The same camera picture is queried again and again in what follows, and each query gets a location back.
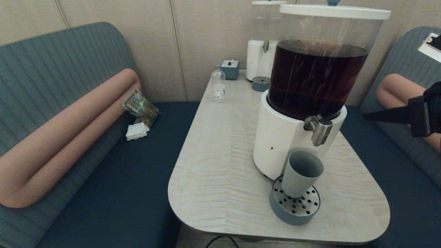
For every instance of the pink bolster cushion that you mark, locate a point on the pink bolster cushion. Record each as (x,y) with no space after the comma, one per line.
(396,89)
(51,151)

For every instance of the blue-grey square box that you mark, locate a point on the blue-grey square box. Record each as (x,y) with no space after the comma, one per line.
(230,71)

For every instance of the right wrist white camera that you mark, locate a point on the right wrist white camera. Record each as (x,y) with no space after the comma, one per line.
(430,48)

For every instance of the large white dispenser lid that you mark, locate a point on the large white dispenser lid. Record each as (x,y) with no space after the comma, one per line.
(334,12)

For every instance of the small white dispenser lid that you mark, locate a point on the small white dispenser lid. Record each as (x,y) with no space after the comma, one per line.
(268,2)

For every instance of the small steel dispenser tap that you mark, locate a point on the small steel dispenser tap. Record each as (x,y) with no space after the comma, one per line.
(265,46)

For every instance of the large blue-grey drip tray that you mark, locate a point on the large blue-grey drip tray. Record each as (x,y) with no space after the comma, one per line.
(289,215)

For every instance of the large steel dispenser tap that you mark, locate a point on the large steel dispenser tap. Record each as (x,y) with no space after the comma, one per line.
(321,132)

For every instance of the white folded napkin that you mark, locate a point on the white folded napkin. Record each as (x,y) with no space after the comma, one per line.
(136,132)

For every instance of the blue bench seat cushion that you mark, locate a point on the blue bench seat cushion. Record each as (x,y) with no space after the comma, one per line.
(120,193)
(413,220)

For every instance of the large tea drink dispenser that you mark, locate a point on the large tea drink dispenser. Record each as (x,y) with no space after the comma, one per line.
(286,137)

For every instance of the small blue-grey drip tray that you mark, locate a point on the small blue-grey drip tray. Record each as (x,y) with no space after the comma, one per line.
(260,84)

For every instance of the small water drink dispenser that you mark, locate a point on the small water drink dispenser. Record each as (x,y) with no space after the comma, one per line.
(256,62)

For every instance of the grey plastic cup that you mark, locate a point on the grey plastic cup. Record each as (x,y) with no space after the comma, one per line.
(299,175)

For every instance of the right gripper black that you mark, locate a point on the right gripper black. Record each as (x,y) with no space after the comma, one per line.
(429,113)

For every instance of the green snack packet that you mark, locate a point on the green snack packet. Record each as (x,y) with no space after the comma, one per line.
(139,105)

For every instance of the small clear plastic bottle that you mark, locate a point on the small clear plastic bottle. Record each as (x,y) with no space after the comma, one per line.
(218,89)

